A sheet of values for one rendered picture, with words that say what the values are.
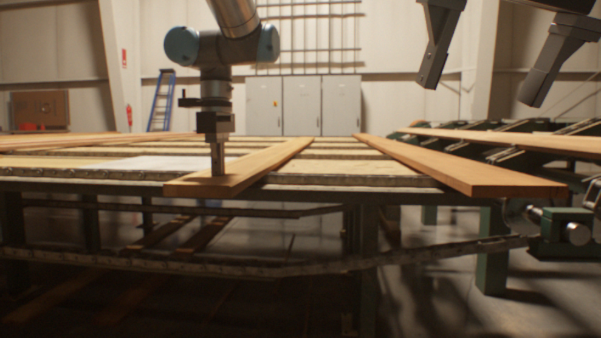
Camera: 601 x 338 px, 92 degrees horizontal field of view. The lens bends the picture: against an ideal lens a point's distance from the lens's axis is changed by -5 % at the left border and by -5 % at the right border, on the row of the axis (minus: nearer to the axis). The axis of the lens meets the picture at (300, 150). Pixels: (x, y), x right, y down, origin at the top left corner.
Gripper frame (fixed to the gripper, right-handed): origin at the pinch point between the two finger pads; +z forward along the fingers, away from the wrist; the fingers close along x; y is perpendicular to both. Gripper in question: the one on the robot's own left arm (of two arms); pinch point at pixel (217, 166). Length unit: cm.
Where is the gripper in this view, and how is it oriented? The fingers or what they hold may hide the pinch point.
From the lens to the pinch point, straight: 77.1
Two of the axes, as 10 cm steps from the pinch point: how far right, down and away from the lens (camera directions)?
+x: 1.2, -0.8, 9.9
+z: 0.0, 10.0, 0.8
